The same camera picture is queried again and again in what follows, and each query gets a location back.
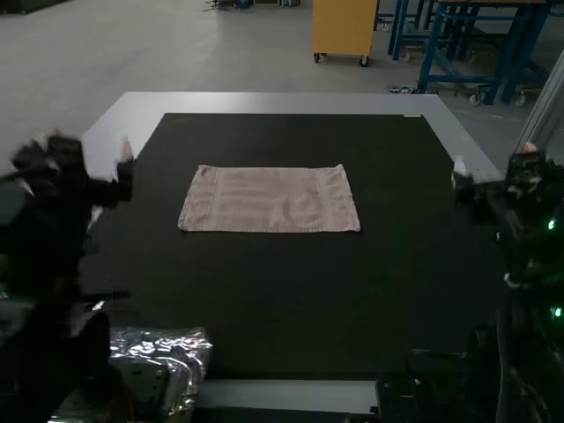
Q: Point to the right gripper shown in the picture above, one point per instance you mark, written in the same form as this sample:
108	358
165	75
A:
524	185

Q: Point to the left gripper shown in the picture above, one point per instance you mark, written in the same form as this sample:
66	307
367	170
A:
61	176

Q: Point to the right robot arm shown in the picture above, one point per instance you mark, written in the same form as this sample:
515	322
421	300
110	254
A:
529	273

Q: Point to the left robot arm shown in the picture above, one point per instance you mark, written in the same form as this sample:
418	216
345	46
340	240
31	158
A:
39	273

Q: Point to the pale towel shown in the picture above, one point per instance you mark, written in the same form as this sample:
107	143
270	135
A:
269	200

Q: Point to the yellow wheeled cabinet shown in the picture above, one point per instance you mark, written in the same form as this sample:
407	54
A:
343	26

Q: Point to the silver foil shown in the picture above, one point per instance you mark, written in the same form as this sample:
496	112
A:
167	352

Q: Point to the black mat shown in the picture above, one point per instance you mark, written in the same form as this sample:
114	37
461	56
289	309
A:
282	286

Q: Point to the dark base panel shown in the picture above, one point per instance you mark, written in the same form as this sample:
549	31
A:
273	415

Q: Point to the aluminium profile post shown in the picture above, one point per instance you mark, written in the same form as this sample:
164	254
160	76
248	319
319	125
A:
544	110

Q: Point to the blue metal frame rack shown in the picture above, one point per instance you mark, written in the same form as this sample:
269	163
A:
467	79

